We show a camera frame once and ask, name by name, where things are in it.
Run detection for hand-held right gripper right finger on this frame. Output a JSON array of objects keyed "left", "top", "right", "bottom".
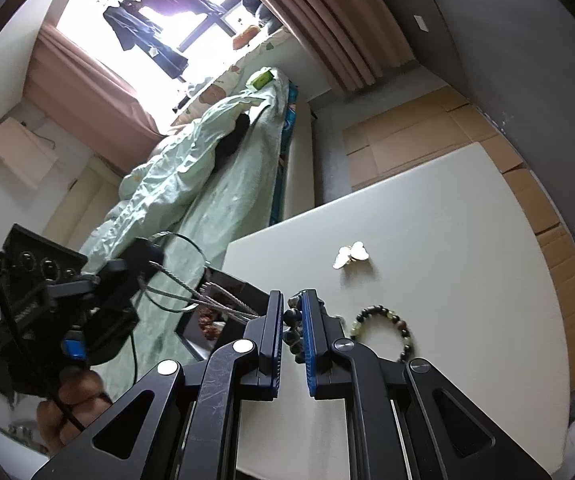
[{"left": 300, "top": 288, "right": 554, "bottom": 480}]

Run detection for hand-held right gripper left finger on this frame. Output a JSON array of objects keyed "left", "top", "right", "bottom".
[{"left": 31, "top": 289, "right": 286, "bottom": 480}]

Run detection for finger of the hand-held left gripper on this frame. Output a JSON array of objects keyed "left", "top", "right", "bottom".
[
  {"left": 124, "top": 237, "right": 166, "bottom": 276},
  {"left": 94, "top": 258, "right": 142, "bottom": 306}
]

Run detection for silver wire necklace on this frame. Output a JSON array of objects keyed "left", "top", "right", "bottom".
[{"left": 140, "top": 230, "right": 264, "bottom": 322}]

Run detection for pile of beaded bracelets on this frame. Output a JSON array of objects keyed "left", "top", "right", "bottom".
[{"left": 194, "top": 307, "right": 229, "bottom": 343}]

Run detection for black box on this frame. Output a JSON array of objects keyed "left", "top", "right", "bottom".
[{"left": 174, "top": 267, "right": 269, "bottom": 361}]

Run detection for green and dark beaded bracelet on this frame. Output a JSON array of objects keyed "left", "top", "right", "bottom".
[{"left": 351, "top": 304, "right": 414, "bottom": 364}]

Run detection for person's left hand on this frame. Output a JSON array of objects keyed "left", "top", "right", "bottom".
[{"left": 34, "top": 367, "right": 114, "bottom": 455}]

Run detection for beige headboard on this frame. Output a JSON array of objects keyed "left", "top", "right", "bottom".
[{"left": 42, "top": 155, "right": 124, "bottom": 252}]

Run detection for pale green quilt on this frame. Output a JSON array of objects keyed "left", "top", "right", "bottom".
[{"left": 81, "top": 87, "right": 270, "bottom": 266}]

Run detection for white butterfly hair clip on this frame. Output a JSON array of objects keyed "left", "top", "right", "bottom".
[{"left": 334, "top": 241, "right": 371, "bottom": 269}]

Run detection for bed with green sheet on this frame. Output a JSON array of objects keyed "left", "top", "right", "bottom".
[{"left": 80, "top": 67, "right": 318, "bottom": 381}]

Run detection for black cloth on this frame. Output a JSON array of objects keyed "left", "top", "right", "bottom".
[{"left": 214, "top": 112, "right": 254, "bottom": 168}]

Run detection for pink curtain beside headboard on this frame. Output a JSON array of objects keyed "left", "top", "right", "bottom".
[{"left": 22, "top": 24, "right": 166, "bottom": 162}]

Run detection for printed window seat cushion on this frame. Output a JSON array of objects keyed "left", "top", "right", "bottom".
[{"left": 170, "top": 27, "right": 293, "bottom": 127}]

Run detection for hanging purple shirt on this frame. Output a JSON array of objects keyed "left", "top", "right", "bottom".
[{"left": 103, "top": 5, "right": 189, "bottom": 81}]

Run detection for green box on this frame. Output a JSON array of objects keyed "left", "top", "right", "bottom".
[{"left": 246, "top": 66, "right": 275, "bottom": 92}]

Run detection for orange plush toy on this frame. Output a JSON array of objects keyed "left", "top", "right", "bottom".
[{"left": 232, "top": 25, "right": 261, "bottom": 50}]

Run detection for flattened cardboard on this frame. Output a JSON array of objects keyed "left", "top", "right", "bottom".
[{"left": 342, "top": 85, "right": 575, "bottom": 395}]

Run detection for dark cushions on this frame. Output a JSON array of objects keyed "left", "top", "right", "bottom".
[{"left": 240, "top": 0, "right": 279, "bottom": 28}]

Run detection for pink curtain beside dark wall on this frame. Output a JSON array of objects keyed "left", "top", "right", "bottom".
[{"left": 234, "top": 0, "right": 417, "bottom": 94}]

